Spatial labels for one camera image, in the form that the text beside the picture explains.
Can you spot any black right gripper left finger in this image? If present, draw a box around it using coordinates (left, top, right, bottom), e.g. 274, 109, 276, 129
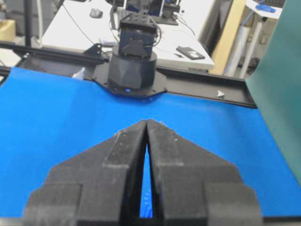
23, 121, 147, 226

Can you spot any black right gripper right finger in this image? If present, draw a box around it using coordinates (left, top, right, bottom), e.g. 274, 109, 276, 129
147, 120, 263, 226

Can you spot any blue small plastic gear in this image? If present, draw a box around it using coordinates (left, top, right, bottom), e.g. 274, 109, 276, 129
139, 188, 153, 218

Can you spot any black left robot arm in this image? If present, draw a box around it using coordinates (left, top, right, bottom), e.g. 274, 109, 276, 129
108, 0, 158, 90

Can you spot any blue table mat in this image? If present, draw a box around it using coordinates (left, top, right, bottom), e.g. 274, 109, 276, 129
0, 68, 301, 218

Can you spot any dark green board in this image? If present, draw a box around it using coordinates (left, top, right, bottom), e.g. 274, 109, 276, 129
246, 0, 301, 182

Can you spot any black flat device on desk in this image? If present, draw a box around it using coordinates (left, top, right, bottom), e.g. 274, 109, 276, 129
176, 46, 205, 60

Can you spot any white background desk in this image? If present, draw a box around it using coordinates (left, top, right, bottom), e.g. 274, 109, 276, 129
42, 0, 214, 70

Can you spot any grey computer mouse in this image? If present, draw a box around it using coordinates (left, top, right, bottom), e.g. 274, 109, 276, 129
89, 8, 103, 19

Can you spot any black aluminium frame rail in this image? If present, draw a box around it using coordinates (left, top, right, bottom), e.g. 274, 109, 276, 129
0, 42, 256, 108

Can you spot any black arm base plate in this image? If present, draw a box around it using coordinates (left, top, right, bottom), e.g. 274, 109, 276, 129
90, 63, 176, 97

